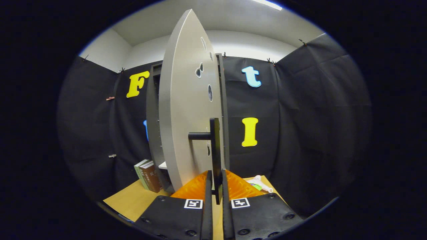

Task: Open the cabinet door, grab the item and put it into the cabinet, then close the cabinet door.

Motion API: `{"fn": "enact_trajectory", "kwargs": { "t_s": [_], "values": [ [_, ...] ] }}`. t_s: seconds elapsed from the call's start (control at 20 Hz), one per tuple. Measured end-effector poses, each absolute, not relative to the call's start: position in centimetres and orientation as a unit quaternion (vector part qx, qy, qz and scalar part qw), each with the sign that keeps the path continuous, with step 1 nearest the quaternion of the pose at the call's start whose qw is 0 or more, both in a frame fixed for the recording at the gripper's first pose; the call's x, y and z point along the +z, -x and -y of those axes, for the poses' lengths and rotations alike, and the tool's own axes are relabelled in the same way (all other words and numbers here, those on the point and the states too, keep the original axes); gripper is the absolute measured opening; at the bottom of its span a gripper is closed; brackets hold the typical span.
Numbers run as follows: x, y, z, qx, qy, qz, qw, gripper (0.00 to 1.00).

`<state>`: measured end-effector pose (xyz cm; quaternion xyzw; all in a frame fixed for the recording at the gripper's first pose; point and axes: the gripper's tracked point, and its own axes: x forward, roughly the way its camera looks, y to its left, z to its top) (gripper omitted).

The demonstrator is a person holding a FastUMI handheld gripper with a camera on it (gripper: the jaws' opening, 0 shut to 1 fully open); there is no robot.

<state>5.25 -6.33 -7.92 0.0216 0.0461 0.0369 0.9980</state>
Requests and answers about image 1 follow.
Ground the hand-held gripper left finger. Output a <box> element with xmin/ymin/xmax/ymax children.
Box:
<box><xmin>132</xmin><ymin>170</ymin><xmax>214</xmax><ymax>240</ymax></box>

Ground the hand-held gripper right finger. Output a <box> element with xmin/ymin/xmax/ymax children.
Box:
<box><xmin>222</xmin><ymin>169</ymin><xmax>305</xmax><ymax>240</ymax></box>

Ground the black door handle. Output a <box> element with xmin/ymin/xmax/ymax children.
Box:
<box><xmin>188</xmin><ymin>118</ymin><xmax>223</xmax><ymax>205</ymax></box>

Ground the white plastic item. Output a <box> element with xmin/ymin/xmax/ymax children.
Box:
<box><xmin>247</xmin><ymin>175</ymin><xmax>273</xmax><ymax>194</ymax></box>

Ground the brown book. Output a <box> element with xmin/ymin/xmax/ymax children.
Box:
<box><xmin>139</xmin><ymin>162</ymin><xmax>162</xmax><ymax>193</ymax></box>

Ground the green book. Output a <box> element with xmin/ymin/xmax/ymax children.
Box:
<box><xmin>134</xmin><ymin>159</ymin><xmax>149</xmax><ymax>190</ymax></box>

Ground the dark grey cabinet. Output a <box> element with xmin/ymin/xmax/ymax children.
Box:
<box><xmin>146</xmin><ymin>53</ymin><xmax>231</xmax><ymax>194</ymax></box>

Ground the black backdrop cloth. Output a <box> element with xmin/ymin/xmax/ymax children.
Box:
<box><xmin>57</xmin><ymin>33</ymin><xmax>372</xmax><ymax>217</ymax></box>

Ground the long ceiling light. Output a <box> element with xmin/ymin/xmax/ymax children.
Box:
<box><xmin>252</xmin><ymin>0</ymin><xmax>283</xmax><ymax>11</ymax></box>

